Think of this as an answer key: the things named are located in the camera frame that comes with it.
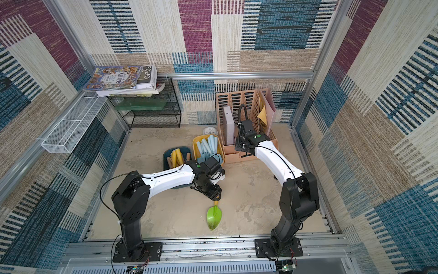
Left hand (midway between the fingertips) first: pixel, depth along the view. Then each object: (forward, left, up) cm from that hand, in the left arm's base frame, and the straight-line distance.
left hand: (216, 194), depth 85 cm
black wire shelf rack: (+55, +37, +8) cm, 67 cm away
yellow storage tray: (+35, +12, +2) cm, 37 cm away
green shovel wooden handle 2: (+20, +26, +1) cm, 33 cm away
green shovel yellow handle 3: (-9, +1, -3) cm, 10 cm away
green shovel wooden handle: (+23, +16, +1) cm, 28 cm away
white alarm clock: (+45, +4, -1) cm, 45 cm away
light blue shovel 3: (+21, +8, +1) cm, 23 cm away
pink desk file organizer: (+53, -23, +16) cm, 60 cm away
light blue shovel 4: (+26, +5, 0) cm, 27 cm away
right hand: (+22, -13, +14) cm, 29 cm away
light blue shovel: (+25, +1, +3) cm, 26 cm away
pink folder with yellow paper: (+35, -27, +21) cm, 49 cm away
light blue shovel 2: (+28, +3, +4) cm, 28 cm away
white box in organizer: (+32, -8, +16) cm, 36 cm away
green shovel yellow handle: (+20, +23, +3) cm, 31 cm away
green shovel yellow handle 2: (+21, +21, +3) cm, 29 cm away
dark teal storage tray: (+26, +29, +1) cm, 39 cm away
